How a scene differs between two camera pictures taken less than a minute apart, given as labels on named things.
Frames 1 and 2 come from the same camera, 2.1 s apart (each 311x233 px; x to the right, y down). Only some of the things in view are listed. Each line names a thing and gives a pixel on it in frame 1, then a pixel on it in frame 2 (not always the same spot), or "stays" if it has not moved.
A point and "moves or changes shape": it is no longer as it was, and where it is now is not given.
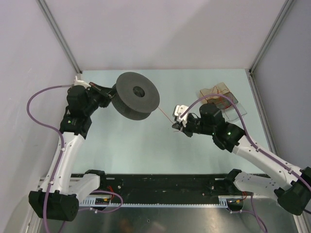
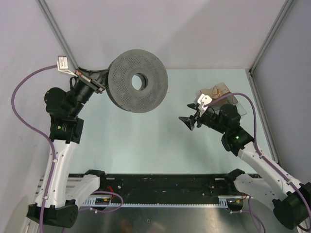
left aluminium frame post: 60,36 stays
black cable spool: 137,96 moves or changes shape
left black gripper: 105,93 -> 98,79
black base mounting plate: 164,185 stays
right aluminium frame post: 285,9 stays
